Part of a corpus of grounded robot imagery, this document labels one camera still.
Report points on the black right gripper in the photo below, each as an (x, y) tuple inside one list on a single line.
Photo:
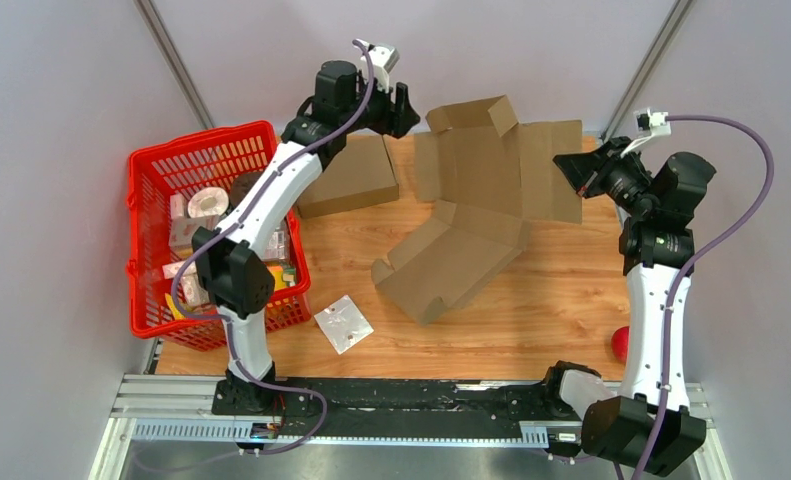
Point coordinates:
[(586, 171)]

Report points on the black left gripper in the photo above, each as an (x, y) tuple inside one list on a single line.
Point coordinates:
[(397, 118)]

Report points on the brown cardboard box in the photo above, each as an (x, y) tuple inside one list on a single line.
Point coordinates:
[(362, 175)]

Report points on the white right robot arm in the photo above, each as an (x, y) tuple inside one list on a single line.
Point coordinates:
[(646, 423)]

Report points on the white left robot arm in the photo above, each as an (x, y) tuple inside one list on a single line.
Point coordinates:
[(230, 260)]

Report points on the brown round cake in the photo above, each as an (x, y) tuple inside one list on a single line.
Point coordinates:
[(241, 186)]

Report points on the red apple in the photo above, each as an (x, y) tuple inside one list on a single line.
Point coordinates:
[(620, 344)]

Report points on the pink white tape roll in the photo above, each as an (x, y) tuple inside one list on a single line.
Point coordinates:
[(208, 201)]

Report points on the clear plastic bag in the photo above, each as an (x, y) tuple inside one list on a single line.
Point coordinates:
[(343, 324)]

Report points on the pink white carton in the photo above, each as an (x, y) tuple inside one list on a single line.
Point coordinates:
[(182, 231)]

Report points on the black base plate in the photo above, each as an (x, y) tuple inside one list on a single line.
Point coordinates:
[(395, 408)]

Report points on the aluminium front rail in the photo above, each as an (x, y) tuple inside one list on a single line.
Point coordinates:
[(173, 407)]

